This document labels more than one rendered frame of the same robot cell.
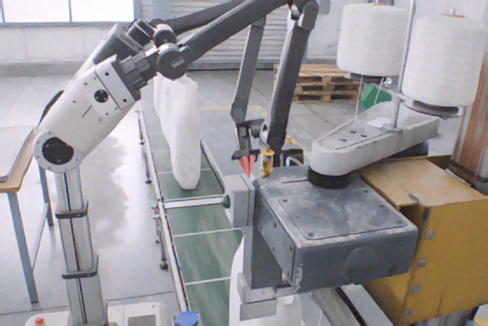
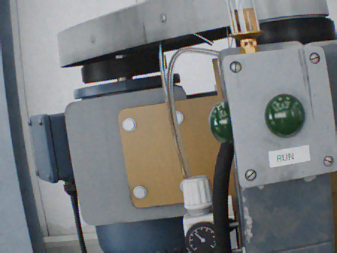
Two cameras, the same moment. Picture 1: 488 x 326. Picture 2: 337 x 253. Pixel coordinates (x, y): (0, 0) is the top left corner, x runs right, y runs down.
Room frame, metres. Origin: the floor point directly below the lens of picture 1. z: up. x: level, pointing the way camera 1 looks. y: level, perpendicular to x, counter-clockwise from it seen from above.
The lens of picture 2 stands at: (0.69, 0.55, 1.31)
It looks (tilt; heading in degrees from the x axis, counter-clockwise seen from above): 3 degrees down; 292
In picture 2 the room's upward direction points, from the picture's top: 8 degrees counter-clockwise
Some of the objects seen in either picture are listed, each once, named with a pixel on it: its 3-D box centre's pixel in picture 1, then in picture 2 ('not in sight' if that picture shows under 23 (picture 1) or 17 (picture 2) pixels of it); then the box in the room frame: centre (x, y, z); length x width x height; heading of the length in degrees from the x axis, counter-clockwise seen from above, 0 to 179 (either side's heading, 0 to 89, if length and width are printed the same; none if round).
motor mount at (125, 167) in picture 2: not in sight; (183, 150); (1.04, -0.35, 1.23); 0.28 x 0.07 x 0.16; 19
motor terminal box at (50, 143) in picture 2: not in sight; (64, 153); (1.21, -0.33, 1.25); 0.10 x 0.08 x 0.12; 134
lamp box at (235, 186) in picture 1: (239, 200); (281, 114); (0.81, 0.03, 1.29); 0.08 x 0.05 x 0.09; 19
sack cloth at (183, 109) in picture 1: (185, 127); not in sight; (2.80, 0.51, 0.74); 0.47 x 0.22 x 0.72; 17
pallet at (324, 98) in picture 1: (315, 91); not in sight; (6.83, -0.88, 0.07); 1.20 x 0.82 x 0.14; 107
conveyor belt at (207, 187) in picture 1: (173, 145); not in sight; (3.49, 0.73, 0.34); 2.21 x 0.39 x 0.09; 19
